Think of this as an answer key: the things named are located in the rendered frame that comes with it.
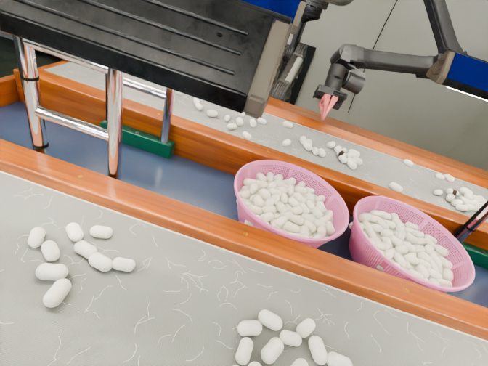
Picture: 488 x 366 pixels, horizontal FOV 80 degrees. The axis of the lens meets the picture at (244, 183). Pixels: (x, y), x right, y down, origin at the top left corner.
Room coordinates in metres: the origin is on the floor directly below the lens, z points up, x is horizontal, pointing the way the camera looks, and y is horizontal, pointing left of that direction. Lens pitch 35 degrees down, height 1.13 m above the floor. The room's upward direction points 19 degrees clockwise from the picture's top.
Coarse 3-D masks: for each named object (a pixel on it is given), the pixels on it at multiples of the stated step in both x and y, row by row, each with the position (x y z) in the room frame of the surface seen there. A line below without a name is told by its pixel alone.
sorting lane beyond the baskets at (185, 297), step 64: (0, 192) 0.31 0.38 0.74; (0, 256) 0.21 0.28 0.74; (64, 256) 0.24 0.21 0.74; (128, 256) 0.27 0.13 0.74; (192, 256) 0.31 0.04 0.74; (0, 320) 0.14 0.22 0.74; (64, 320) 0.16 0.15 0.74; (128, 320) 0.18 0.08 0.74; (192, 320) 0.21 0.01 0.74; (320, 320) 0.27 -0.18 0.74; (384, 320) 0.31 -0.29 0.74
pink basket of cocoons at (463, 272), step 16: (368, 208) 0.63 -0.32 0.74; (384, 208) 0.65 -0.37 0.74; (400, 208) 0.66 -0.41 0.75; (416, 208) 0.65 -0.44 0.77; (416, 224) 0.63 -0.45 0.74; (352, 240) 0.52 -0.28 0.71; (368, 240) 0.47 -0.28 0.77; (448, 240) 0.58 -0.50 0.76; (352, 256) 0.50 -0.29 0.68; (368, 256) 0.46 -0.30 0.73; (384, 256) 0.43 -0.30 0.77; (448, 256) 0.55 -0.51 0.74; (464, 256) 0.53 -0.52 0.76; (400, 272) 0.41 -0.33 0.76; (464, 272) 0.49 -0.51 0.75; (432, 288) 0.41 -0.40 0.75; (448, 288) 0.41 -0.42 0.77; (464, 288) 0.42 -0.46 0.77
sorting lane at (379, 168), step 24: (72, 72) 0.83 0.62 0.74; (96, 72) 0.89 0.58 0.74; (144, 96) 0.83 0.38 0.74; (192, 120) 0.78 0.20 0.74; (216, 120) 0.84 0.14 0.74; (264, 144) 0.79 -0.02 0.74; (312, 144) 0.90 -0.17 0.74; (336, 144) 0.97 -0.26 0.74; (336, 168) 0.78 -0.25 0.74; (360, 168) 0.84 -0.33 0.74; (384, 168) 0.90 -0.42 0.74; (408, 168) 0.96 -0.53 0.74; (408, 192) 0.79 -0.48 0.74; (432, 192) 0.84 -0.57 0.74; (480, 192) 0.96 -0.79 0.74
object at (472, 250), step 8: (480, 208) 0.65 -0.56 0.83; (472, 216) 0.65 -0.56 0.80; (480, 216) 0.64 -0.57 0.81; (464, 224) 0.65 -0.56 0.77; (472, 224) 0.64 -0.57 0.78; (480, 224) 0.64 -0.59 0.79; (456, 232) 0.65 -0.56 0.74; (464, 232) 0.64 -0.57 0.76; (472, 232) 0.64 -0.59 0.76; (472, 248) 0.65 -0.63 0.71; (480, 248) 0.66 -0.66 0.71; (472, 256) 0.64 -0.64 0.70; (480, 256) 0.64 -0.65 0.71; (480, 264) 0.63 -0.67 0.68
